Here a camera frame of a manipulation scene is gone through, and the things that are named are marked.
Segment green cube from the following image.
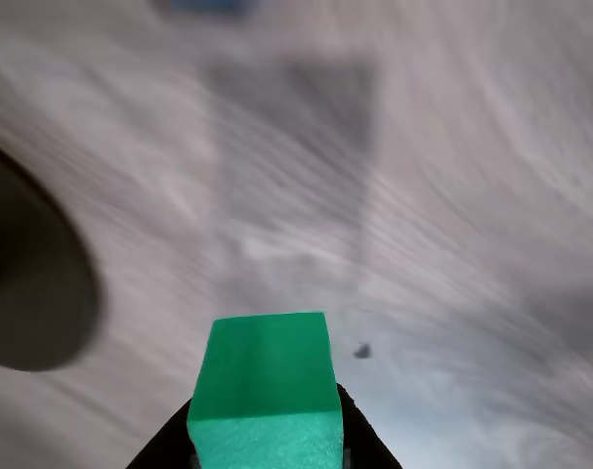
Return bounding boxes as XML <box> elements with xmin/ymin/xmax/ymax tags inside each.
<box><xmin>187</xmin><ymin>311</ymin><xmax>347</xmax><ymax>469</ymax></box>

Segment blue cube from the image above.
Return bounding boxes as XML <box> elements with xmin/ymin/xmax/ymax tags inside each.
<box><xmin>167</xmin><ymin>0</ymin><xmax>244</xmax><ymax>14</ymax></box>

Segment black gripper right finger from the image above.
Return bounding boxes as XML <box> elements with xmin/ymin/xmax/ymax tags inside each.
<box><xmin>334</xmin><ymin>382</ymin><xmax>402</xmax><ymax>469</ymax></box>

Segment black round base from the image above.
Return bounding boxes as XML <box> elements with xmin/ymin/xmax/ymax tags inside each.
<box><xmin>0</xmin><ymin>138</ymin><xmax>104</xmax><ymax>372</ymax></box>

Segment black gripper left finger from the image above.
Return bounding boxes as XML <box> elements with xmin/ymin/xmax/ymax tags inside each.
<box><xmin>128</xmin><ymin>400</ymin><xmax>200</xmax><ymax>469</ymax></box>

